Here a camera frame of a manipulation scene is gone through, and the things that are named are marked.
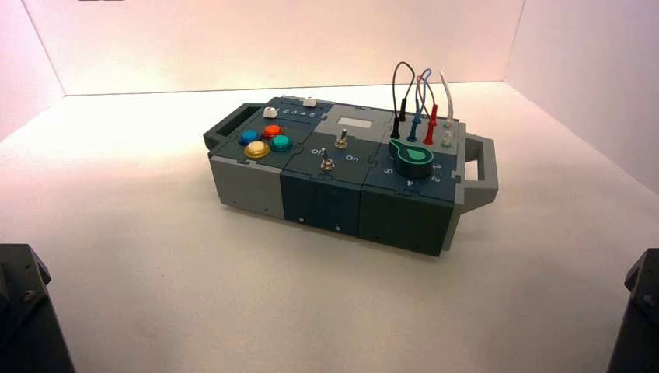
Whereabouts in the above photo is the grey and teal control box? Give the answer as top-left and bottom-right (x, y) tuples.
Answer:
(203, 96), (500, 257)

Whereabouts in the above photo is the black and green rotary knob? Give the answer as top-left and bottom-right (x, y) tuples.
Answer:
(387, 139), (434, 180)

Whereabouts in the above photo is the black jumper cable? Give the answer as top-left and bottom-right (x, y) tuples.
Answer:
(390, 61), (416, 139)

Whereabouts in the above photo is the blue jumper cable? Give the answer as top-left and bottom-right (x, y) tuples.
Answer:
(406, 68), (433, 142)

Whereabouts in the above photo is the red jumper cable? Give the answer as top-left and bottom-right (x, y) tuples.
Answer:
(416, 75), (440, 145)

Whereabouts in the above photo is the white jumper cable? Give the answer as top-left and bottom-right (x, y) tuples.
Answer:
(440, 71), (456, 148)

